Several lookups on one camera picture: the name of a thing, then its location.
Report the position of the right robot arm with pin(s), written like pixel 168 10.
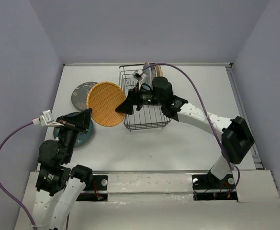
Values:
pixel 233 135

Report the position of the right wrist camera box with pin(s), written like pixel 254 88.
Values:
pixel 139 75

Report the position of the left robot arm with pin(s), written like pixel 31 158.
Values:
pixel 58 186

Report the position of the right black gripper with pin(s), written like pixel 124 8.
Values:
pixel 134 95

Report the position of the teal blue plate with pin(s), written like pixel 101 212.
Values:
pixel 83 138

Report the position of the orange woven plate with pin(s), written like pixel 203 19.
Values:
pixel 103 99

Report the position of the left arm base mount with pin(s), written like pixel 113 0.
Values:
pixel 96 191

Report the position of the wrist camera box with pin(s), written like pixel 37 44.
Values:
pixel 139 75
pixel 45 120

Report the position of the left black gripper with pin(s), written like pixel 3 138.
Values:
pixel 79 120

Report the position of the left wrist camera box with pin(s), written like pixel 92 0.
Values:
pixel 45 120

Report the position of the red and teal plate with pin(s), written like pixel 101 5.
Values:
pixel 148 79

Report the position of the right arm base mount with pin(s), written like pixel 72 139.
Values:
pixel 205 190

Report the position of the black wire dish rack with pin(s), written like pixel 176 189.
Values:
pixel 150 116

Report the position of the white plate green rim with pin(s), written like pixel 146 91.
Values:
pixel 153 72

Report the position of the grey deer pattern plate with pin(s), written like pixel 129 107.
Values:
pixel 79 95

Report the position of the beige wooden plate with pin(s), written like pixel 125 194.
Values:
pixel 159 72

